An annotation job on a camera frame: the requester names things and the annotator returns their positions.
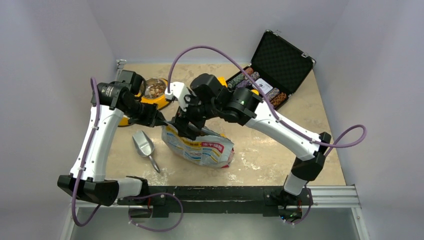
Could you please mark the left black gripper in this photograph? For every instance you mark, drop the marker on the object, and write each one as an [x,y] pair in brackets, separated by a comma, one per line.
[150,119]

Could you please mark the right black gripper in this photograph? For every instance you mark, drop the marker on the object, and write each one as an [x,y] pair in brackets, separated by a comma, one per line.
[182,118]

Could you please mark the silver metal scoop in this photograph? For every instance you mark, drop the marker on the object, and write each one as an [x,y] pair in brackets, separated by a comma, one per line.
[145,148]

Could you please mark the colourful pet food bag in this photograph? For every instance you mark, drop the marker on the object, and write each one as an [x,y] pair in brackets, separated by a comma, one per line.
[210,149]

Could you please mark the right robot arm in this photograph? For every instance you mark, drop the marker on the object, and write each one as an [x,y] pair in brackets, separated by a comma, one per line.
[207,98]

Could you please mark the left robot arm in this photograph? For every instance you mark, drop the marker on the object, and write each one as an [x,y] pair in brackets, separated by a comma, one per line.
[110,102]

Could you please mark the yellow double pet bowl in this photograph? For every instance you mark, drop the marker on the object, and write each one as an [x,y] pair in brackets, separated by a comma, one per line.
[141,94]

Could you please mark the yellow toy brick block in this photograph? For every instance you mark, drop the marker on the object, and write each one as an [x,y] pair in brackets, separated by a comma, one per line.
[222,81]

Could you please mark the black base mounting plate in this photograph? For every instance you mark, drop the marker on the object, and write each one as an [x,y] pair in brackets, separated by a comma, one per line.
[268,201]

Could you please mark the white playing card deck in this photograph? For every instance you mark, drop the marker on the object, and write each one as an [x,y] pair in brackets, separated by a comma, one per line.
[263,85]

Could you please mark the black poker chip case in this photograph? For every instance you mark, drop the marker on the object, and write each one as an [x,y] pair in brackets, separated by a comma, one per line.
[282,65]

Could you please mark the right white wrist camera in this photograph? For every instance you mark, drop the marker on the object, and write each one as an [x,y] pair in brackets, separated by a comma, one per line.
[178,91]

